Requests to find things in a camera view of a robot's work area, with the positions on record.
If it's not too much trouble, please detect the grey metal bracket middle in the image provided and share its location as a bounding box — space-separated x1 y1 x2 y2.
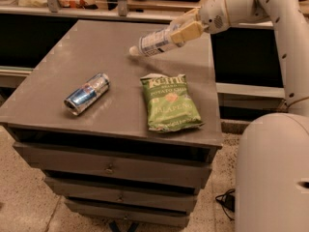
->
114 0 129 17

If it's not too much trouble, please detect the blue silver redbull can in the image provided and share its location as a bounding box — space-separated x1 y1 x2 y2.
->
64 72 110 116

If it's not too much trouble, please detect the top cabinet drawer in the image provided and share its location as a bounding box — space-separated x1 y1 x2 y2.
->
14 142 211 189

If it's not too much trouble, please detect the cabinet drawer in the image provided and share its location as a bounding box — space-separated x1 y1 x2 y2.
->
14 142 211 189
44 177 197 214
65 199 189 227

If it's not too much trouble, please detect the black power cable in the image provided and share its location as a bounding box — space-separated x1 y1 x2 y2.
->
214 188 237 221

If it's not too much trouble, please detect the grey drawer cabinet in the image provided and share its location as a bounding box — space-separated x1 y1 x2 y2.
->
0 18 224 229

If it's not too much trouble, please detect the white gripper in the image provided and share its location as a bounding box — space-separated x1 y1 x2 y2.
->
170 0 230 44

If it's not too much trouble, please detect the middle cabinet drawer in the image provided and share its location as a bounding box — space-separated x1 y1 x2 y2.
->
44 177 197 214

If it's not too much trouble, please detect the green jalapeno chips bag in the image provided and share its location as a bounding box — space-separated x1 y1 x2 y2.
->
140 73 203 132

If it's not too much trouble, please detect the clear blue plastic water bottle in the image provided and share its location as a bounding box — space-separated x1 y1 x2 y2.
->
129 21 189 57

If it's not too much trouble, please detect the bottom cabinet drawer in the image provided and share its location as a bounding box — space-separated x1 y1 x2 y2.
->
65 199 189 227

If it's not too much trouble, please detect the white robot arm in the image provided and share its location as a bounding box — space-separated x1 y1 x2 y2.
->
177 0 309 232

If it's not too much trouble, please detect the black power adapter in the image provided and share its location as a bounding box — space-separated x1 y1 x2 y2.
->
224 194 235 212

